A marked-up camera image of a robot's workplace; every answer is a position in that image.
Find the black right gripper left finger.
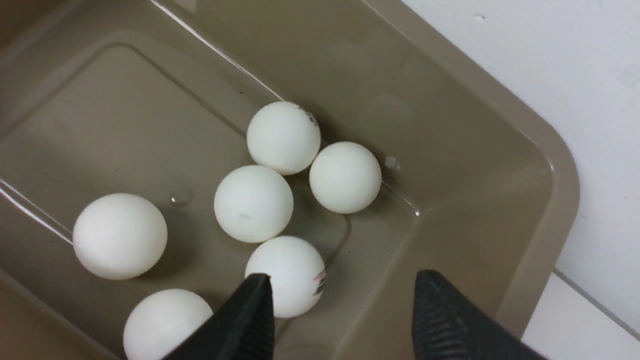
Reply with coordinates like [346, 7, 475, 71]
[165, 273, 275, 360]

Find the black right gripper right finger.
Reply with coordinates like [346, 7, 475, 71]
[412, 269, 544, 360]

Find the white ping-pong ball red logo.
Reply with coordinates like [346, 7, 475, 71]
[245, 235, 326, 319]

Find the white ping-pong ball front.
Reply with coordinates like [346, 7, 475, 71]
[123, 288, 214, 360]

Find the tan plastic bin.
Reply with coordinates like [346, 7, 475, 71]
[1, 0, 579, 360]

